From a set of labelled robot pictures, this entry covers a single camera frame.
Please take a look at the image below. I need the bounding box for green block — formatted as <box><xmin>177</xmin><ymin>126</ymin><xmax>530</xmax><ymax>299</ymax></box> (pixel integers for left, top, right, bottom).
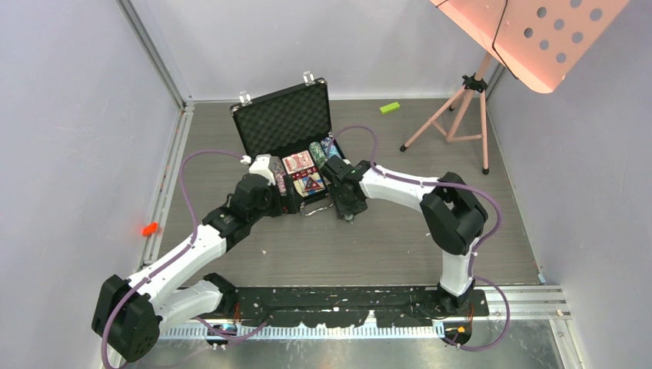
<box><xmin>379</xmin><ymin>101</ymin><xmax>401</xmax><ymax>115</ymax></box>

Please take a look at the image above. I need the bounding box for orange clip on rail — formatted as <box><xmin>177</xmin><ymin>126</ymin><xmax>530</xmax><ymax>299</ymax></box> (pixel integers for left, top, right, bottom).
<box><xmin>141</xmin><ymin>222</ymin><xmax>158</xmax><ymax>237</ymax></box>

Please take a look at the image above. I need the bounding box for blue chip row in case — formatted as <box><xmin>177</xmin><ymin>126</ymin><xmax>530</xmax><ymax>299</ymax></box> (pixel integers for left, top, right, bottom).
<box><xmin>321</xmin><ymin>137</ymin><xmax>342</xmax><ymax>158</ymax></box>

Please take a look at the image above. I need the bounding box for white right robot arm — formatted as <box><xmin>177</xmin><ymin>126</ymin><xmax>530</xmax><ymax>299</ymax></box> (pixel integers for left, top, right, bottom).
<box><xmin>321</xmin><ymin>156</ymin><xmax>487</xmax><ymax>316</ymax></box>

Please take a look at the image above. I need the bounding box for pink tripod stand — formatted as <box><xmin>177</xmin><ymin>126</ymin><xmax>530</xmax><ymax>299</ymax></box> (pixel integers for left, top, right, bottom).
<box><xmin>399</xmin><ymin>52</ymin><xmax>493</xmax><ymax>175</ymax></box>

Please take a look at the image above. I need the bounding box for card deck in case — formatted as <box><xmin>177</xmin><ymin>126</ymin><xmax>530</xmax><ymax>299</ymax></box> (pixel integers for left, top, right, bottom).
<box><xmin>294</xmin><ymin>172</ymin><xmax>325</xmax><ymax>198</ymax></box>

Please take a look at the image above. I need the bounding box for purple white chip roll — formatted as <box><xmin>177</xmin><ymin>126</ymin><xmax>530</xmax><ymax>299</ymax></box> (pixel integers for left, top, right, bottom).
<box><xmin>270</xmin><ymin>156</ymin><xmax>288</xmax><ymax>196</ymax></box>

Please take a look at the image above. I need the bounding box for red playing card box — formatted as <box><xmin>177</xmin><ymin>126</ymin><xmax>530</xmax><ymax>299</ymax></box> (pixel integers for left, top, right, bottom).
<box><xmin>281</xmin><ymin>151</ymin><xmax>314</xmax><ymax>174</ymax></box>

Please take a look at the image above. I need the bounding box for black poker set case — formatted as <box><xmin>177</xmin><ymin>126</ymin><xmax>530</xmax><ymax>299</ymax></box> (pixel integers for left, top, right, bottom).
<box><xmin>231</xmin><ymin>73</ymin><xmax>345</xmax><ymax>214</ymax></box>

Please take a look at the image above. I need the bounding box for green chip row in case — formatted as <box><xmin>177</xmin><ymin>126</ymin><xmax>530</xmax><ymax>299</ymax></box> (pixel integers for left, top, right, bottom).
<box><xmin>309</xmin><ymin>141</ymin><xmax>328</xmax><ymax>168</ymax></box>

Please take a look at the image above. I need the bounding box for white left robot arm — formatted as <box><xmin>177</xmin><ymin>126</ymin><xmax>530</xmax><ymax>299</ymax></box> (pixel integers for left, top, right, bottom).
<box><xmin>91</xmin><ymin>155</ymin><xmax>281</xmax><ymax>368</ymax></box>

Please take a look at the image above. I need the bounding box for pink perforated panel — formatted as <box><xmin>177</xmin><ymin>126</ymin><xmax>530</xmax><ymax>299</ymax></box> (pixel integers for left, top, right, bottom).
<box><xmin>434</xmin><ymin>0</ymin><xmax>629</xmax><ymax>94</ymax></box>

